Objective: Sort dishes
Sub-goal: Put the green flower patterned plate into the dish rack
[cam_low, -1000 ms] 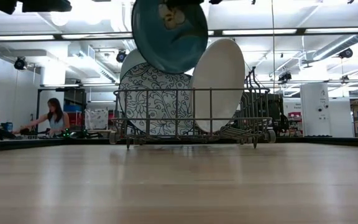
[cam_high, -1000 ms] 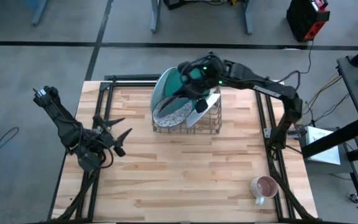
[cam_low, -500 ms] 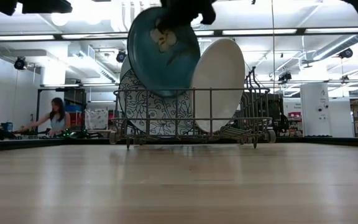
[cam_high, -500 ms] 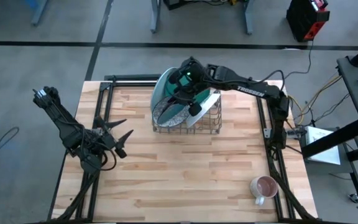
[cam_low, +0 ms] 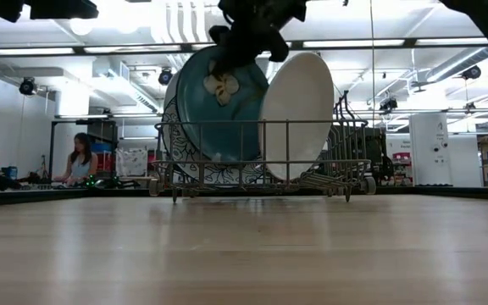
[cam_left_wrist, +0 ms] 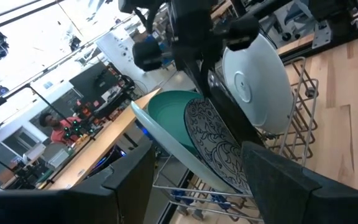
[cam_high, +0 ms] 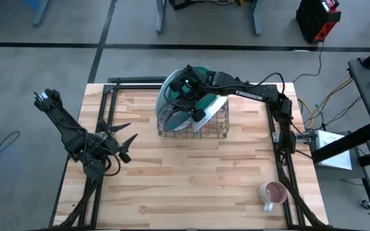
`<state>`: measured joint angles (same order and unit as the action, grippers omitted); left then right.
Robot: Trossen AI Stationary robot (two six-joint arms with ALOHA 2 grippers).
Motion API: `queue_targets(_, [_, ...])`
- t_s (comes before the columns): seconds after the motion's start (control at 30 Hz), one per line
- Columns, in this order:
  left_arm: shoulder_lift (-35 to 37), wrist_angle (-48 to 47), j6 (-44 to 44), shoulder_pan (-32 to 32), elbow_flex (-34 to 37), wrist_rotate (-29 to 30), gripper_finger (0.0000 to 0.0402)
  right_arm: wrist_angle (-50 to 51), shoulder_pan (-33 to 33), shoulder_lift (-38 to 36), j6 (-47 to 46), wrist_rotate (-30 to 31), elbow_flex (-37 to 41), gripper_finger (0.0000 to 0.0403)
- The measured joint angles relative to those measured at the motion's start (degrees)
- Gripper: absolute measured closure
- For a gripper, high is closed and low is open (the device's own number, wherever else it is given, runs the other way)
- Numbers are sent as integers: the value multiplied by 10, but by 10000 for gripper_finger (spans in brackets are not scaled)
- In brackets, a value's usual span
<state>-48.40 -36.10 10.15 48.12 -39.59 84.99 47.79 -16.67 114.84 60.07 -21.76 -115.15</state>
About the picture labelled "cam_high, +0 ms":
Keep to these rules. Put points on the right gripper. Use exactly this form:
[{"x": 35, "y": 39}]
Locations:
[{"x": 188, "y": 86}]

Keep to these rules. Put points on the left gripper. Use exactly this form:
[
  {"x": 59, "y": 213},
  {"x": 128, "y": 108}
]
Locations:
[{"x": 112, "y": 146}]

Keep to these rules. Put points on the large white plate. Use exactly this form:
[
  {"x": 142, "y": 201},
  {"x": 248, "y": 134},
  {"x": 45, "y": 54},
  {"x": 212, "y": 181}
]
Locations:
[{"x": 169, "y": 79}]

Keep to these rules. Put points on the teal plate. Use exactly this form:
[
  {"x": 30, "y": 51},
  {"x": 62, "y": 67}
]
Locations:
[{"x": 175, "y": 121}]

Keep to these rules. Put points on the dark patterned plate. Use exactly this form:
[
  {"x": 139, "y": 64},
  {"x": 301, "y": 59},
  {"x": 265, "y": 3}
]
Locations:
[{"x": 165, "y": 117}]

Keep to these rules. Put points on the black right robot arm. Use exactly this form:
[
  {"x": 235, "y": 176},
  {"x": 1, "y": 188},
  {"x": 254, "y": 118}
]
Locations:
[{"x": 252, "y": 93}]

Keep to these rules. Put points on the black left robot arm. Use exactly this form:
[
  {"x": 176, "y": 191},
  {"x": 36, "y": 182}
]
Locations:
[{"x": 66, "y": 131}]

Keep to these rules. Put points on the grey table leg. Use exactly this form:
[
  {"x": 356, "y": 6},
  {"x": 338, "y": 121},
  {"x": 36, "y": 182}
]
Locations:
[
  {"x": 257, "y": 19},
  {"x": 160, "y": 16}
]

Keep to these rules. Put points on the small grey connector box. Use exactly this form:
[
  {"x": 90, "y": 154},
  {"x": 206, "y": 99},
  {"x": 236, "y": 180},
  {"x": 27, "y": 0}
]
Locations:
[{"x": 304, "y": 137}]

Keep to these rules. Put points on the white mug pink inside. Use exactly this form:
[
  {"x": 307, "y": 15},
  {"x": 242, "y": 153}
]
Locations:
[{"x": 273, "y": 192}]

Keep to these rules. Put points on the red black equipment case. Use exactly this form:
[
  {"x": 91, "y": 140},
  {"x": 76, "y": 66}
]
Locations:
[{"x": 313, "y": 19}]

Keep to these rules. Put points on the blue table leg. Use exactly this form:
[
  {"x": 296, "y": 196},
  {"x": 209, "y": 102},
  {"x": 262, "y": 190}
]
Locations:
[{"x": 40, "y": 9}]

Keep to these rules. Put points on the white box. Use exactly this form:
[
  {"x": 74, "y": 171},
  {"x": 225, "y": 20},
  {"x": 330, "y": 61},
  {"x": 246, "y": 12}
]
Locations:
[{"x": 332, "y": 150}]

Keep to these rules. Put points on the black diagonal beam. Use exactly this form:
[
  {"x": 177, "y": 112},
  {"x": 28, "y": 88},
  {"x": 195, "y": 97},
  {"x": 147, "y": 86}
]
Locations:
[{"x": 345, "y": 142}]

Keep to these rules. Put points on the caster wheel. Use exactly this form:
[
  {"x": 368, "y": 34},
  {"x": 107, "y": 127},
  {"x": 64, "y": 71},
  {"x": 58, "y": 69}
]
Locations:
[{"x": 366, "y": 204}]

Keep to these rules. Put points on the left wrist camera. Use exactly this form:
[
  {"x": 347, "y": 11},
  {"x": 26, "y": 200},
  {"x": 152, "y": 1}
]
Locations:
[{"x": 101, "y": 136}]

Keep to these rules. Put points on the black aluminium table frame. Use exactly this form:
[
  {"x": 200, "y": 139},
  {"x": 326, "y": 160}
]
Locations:
[{"x": 133, "y": 80}]

